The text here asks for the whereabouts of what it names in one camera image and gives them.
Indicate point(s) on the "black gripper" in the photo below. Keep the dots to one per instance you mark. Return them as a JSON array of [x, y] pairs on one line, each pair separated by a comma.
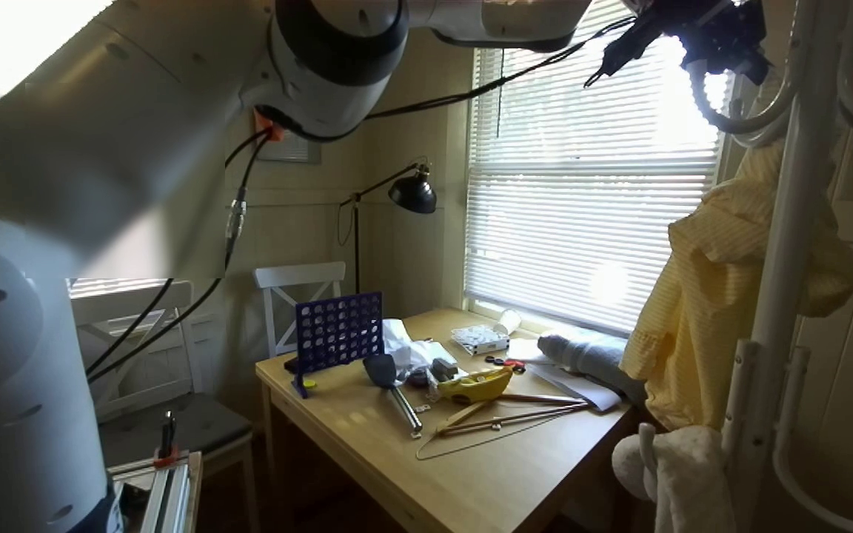
[[725, 34]]

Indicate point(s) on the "pale yellow towel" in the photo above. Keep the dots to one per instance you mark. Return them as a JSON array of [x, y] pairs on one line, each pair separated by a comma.
[[694, 327]]

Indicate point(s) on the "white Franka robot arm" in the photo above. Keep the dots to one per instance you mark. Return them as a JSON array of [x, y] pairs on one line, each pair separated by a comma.
[[103, 129]]

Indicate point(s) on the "white coat rack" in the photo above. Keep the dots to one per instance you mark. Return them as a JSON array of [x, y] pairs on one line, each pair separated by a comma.
[[788, 247]]

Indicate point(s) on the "folded grey towel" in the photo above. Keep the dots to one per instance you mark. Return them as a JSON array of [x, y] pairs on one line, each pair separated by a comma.
[[586, 356]]

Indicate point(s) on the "white cloth on rack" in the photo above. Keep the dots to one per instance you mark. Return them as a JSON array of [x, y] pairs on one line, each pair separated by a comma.
[[689, 484]]

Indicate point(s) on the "large white window blind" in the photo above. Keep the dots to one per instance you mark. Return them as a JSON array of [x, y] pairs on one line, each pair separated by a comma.
[[565, 216]]

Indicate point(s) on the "black desk lamp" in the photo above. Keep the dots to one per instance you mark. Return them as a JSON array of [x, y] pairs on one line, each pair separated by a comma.
[[414, 191]]

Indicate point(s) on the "white paper cup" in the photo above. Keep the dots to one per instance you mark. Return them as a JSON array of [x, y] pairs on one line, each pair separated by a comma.
[[507, 321]]

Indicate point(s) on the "white patterned box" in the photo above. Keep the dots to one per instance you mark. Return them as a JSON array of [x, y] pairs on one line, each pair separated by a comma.
[[479, 341]]

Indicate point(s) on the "red game token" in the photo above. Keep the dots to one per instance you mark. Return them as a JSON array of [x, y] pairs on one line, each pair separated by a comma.
[[512, 366]]

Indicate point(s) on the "yellow banana toy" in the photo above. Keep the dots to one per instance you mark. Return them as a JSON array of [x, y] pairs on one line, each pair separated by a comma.
[[476, 387]]

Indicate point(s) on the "crumpled white plastic bag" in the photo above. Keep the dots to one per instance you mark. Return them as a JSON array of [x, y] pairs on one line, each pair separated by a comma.
[[402, 344]]

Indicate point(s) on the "blue game grid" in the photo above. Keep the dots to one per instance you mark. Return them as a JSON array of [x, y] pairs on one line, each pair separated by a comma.
[[338, 329]]

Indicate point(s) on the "white wooden chair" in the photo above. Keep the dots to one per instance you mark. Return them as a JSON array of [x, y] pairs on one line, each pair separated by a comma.
[[298, 273]]

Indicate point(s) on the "wooden spatula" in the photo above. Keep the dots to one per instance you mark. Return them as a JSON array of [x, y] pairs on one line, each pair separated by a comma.
[[445, 444]]

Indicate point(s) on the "small white window blind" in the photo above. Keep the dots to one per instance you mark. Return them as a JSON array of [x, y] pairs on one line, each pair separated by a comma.
[[132, 262]]

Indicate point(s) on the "orange black bar clamp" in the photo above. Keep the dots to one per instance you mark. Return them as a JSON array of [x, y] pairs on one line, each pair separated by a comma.
[[168, 447]]

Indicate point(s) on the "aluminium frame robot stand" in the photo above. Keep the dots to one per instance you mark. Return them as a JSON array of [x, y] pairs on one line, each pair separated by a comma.
[[175, 504]]

